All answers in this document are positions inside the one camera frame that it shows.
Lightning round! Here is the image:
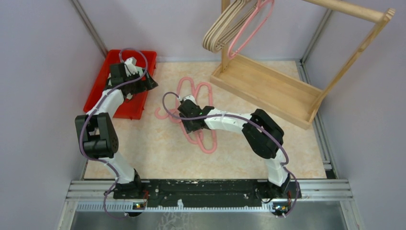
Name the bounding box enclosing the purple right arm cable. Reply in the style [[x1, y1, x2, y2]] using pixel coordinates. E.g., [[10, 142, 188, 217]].
[[162, 92, 301, 219]]

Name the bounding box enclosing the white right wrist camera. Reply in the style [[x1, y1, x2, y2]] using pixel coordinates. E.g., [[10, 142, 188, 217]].
[[181, 95, 196, 104]]

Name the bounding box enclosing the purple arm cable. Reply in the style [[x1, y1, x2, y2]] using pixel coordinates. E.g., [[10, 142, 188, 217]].
[[79, 48, 149, 220], [162, 92, 301, 219]]

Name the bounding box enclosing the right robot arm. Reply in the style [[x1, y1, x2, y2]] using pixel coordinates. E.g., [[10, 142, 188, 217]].
[[177, 98, 290, 197]]

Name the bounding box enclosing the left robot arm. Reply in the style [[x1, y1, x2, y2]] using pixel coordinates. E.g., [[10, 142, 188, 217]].
[[75, 62, 158, 198]]

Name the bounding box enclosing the pink plastic hanger back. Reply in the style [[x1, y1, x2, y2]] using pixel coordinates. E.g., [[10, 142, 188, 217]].
[[168, 82, 214, 145]]

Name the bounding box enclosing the wooden hanger rack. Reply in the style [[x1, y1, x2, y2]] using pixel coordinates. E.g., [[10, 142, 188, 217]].
[[210, 0, 395, 129]]

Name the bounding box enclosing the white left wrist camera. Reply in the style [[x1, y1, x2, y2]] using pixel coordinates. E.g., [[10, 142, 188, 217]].
[[124, 57, 143, 76]]

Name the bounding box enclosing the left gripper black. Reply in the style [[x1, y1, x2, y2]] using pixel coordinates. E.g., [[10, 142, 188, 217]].
[[124, 68, 158, 95]]

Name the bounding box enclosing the red plastic bin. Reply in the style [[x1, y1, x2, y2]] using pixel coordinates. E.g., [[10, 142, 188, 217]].
[[83, 49, 157, 120]]

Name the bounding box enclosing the pink plastic hanger front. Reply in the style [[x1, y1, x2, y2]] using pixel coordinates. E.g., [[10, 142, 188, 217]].
[[227, 0, 275, 60]]

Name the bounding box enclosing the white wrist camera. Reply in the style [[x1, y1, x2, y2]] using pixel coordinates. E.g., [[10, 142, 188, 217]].
[[181, 95, 196, 104], [124, 57, 143, 76]]

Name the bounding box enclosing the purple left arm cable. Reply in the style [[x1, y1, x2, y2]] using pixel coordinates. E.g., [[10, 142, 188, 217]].
[[79, 48, 149, 220]]

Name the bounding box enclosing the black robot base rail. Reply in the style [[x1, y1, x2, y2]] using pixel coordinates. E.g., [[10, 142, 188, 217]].
[[111, 179, 302, 208]]

